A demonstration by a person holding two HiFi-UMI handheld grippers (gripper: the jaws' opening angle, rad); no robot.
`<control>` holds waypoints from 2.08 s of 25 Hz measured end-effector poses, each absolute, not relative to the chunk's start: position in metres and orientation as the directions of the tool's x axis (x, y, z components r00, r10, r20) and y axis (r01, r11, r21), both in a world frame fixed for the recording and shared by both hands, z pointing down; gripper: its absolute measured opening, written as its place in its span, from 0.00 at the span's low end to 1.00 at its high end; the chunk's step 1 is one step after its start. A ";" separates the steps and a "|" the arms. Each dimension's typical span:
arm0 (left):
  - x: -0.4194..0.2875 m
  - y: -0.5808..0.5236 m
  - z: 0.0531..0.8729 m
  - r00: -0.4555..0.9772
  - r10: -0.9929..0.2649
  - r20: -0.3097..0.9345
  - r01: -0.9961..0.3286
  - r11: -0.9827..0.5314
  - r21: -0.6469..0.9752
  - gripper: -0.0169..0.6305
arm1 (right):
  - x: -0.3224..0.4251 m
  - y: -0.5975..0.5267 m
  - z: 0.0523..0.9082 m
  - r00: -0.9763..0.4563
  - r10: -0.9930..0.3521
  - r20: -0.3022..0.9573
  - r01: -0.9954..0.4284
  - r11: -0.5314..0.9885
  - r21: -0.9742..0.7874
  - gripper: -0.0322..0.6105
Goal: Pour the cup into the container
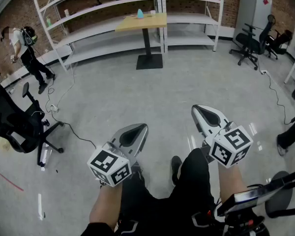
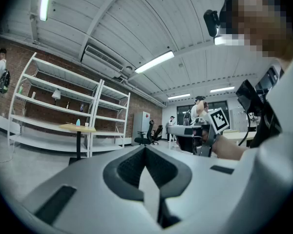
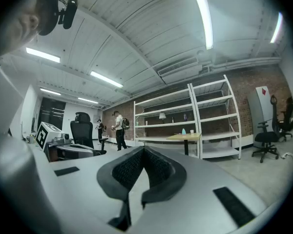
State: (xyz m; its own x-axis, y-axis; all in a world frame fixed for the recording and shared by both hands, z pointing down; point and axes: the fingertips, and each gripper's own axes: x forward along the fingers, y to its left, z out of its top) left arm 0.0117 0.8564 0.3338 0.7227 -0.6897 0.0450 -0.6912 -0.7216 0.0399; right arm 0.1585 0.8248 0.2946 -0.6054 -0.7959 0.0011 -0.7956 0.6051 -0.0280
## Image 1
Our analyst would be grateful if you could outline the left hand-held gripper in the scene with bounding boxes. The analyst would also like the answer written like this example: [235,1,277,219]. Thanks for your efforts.
[87,123,148,188]

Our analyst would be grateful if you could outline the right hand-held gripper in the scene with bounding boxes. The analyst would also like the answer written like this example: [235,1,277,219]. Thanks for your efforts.
[191,104,253,169]

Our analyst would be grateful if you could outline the person's left forearm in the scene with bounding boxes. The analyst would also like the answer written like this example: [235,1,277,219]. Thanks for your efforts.
[89,182,123,231]

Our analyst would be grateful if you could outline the person's right forearm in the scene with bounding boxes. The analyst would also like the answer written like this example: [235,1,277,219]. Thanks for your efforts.
[217,165,249,205]

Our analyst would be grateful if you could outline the person's black shoe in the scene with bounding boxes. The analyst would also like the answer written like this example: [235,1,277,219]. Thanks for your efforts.
[171,155,183,187]

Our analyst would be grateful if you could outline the person's black clothing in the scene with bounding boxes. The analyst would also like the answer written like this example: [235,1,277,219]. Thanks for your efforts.
[81,147,227,236]

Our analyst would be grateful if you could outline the black mesh office chair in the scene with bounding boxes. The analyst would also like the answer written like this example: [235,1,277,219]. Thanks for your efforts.
[229,14,277,71]

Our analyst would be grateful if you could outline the black chest-mounted rig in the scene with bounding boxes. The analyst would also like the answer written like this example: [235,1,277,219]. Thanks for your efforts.
[215,166,295,236]

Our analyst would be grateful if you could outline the white metal shelving unit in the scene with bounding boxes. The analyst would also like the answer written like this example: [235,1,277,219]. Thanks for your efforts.
[30,0,165,73]
[161,0,226,53]

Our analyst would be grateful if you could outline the dark padded office chair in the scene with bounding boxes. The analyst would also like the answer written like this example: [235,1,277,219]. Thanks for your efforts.
[265,29,294,60]

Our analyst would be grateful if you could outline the black round stand base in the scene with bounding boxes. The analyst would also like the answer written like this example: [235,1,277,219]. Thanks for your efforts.
[265,170,294,219]

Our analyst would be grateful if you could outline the grey metal cabinet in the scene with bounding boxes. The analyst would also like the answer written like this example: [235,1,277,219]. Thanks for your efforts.
[235,0,273,44]

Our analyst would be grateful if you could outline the black green backpack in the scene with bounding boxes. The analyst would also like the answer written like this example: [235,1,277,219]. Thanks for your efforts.
[21,26,38,47]

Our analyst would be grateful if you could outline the black floor cable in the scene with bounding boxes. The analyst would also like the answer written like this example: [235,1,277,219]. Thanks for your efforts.
[257,55,295,126]
[51,112,98,150]

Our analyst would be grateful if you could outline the wooden table black pedestal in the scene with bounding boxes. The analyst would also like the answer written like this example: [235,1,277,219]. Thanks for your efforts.
[115,12,168,70]

